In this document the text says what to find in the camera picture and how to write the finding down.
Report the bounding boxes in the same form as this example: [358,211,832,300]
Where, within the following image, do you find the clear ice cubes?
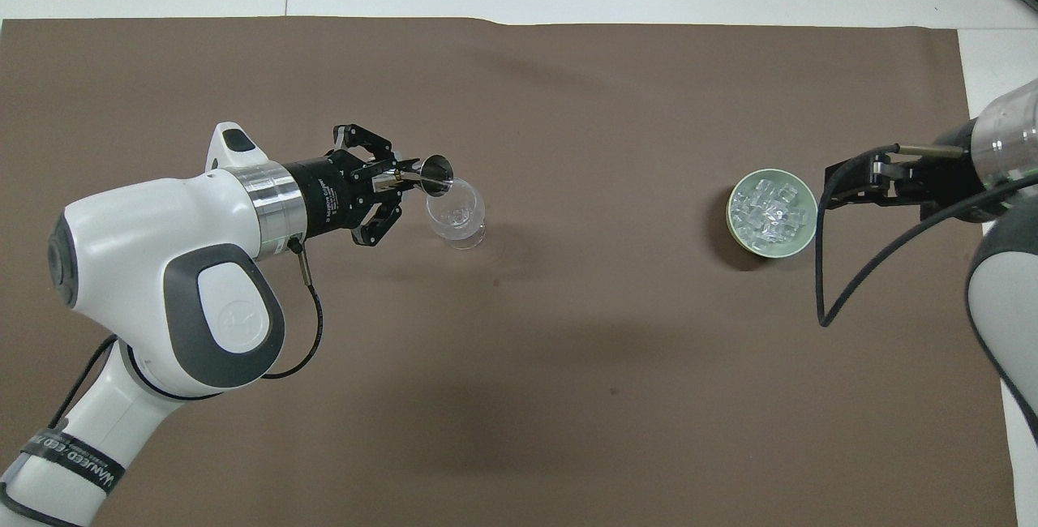
[731,175,812,252]

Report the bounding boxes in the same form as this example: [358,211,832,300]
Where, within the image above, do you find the black printed strap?
[19,428,127,496]

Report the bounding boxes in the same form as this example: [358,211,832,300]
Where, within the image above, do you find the green bowl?
[725,168,819,259]

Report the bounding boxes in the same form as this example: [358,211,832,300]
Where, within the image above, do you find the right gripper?
[888,123,985,225]

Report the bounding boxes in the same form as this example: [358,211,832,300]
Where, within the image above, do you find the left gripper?
[284,124,420,248]

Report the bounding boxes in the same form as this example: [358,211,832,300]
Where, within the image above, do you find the clear drinking glass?
[425,178,488,251]

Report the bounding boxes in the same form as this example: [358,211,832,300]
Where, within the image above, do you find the small steel measuring cup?
[396,153,457,199]

